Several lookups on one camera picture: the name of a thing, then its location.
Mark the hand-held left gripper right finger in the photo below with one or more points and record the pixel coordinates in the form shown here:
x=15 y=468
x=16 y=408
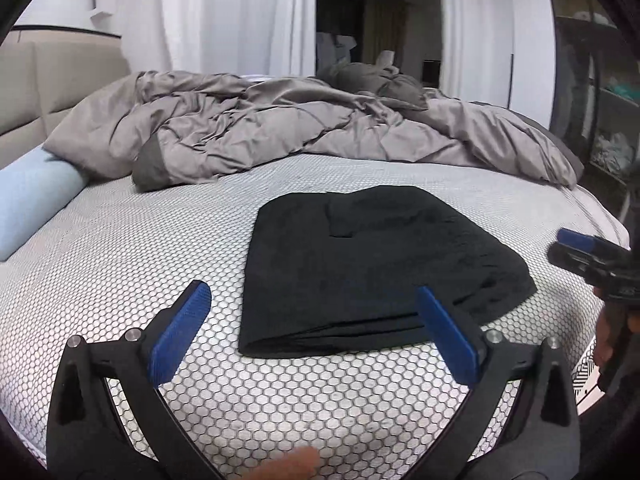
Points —
x=450 y=335

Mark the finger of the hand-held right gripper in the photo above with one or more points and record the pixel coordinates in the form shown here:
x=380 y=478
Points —
x=575 y=262
x=575 y=240

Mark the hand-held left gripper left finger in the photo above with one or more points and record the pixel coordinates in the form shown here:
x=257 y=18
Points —
x=180 y=330

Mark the black pants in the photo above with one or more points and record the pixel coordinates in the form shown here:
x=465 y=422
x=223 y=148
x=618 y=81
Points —
x=375 y=270

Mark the person's right hand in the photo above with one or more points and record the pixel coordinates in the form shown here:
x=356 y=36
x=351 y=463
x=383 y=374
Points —
x=602 y=332

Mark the person's left hand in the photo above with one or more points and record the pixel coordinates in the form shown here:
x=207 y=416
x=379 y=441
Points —
x=290 y=465

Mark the bed with honeycomb sheet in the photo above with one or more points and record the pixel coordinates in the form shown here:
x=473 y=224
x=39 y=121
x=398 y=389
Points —
x=150 y=230

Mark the dark open shelf unit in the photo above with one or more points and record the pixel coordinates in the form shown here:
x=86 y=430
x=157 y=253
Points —
x=595 y=110

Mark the light blue pillow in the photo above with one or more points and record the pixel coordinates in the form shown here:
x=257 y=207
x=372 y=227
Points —
x=35 y=200

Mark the grey duvet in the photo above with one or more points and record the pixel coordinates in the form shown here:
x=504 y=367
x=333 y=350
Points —
x=275 y=125

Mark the dark grey blanket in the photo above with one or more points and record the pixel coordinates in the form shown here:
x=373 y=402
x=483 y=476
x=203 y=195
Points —
x=370 y=82

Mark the white chair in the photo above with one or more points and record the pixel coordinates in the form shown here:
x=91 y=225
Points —
x=386 y=59

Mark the beige padded headboard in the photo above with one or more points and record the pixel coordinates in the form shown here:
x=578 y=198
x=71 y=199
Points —
x=50 y=85

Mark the olive curtain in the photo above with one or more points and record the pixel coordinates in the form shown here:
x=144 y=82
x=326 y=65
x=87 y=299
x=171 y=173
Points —
x=385 y=35

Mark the white background furniture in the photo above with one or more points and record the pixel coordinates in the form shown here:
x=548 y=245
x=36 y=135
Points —
x=335 y=52

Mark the wide white curtain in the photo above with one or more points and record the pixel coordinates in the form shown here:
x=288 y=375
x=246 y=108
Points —
x=235 y=10

